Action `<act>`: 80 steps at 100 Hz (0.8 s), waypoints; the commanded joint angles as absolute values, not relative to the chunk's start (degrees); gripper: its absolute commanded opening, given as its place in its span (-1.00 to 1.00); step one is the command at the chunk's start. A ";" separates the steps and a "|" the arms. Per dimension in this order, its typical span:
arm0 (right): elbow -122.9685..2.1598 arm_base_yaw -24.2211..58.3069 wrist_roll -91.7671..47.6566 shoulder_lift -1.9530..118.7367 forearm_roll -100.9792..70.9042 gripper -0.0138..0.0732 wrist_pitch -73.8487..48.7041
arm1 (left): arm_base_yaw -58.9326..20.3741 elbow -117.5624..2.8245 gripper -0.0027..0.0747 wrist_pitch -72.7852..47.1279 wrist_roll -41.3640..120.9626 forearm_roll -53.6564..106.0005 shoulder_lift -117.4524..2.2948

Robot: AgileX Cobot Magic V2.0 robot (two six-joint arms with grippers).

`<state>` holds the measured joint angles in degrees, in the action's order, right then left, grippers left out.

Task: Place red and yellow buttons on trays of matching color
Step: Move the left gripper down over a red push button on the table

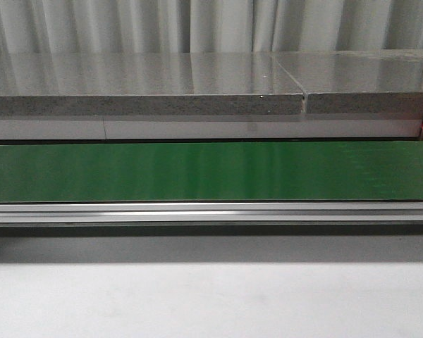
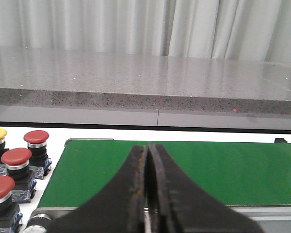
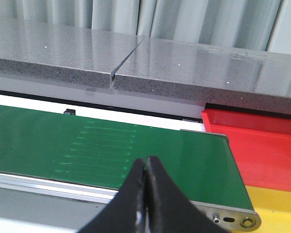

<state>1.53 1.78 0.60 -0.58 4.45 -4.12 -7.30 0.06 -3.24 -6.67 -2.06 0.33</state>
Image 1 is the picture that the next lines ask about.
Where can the grey pleated curtain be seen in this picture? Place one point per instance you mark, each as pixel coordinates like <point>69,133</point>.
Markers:
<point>208,26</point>

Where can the grey stone counter slab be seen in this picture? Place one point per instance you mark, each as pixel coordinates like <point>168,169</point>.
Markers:
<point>123,84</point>

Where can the aluminium conveyor side rail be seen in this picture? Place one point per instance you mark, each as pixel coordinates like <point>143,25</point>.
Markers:
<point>285,213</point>

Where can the green conveyor belt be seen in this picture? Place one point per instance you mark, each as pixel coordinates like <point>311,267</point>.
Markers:
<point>212,171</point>

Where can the white counter base panel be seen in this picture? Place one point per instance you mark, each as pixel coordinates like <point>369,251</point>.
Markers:
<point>210,127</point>

